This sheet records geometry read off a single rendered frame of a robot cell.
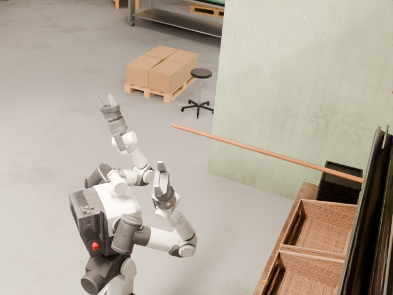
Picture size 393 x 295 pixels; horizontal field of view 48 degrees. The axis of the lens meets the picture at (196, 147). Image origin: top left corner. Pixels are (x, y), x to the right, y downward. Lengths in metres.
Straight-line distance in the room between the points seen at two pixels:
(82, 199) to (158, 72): 4.12
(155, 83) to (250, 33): 2.47
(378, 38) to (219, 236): 2.10
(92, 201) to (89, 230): 0.13
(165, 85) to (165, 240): 4.26
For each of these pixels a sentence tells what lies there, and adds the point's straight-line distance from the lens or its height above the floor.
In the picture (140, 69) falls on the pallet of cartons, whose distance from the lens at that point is 6.20.
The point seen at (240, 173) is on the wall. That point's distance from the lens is 4.59.
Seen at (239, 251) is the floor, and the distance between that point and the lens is 3.89.
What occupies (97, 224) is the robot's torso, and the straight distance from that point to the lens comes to 2.08.
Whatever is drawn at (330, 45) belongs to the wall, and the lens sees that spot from 3.84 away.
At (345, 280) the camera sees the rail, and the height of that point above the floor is 1.44.
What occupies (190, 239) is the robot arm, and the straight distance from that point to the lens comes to 2.02.
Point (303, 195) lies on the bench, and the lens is 3.67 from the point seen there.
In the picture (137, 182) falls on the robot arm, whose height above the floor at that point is 1.26.
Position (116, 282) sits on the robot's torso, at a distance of 2.52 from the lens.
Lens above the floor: 2.71
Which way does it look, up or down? 32 degrees down
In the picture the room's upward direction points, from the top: 5 degrees clockwise
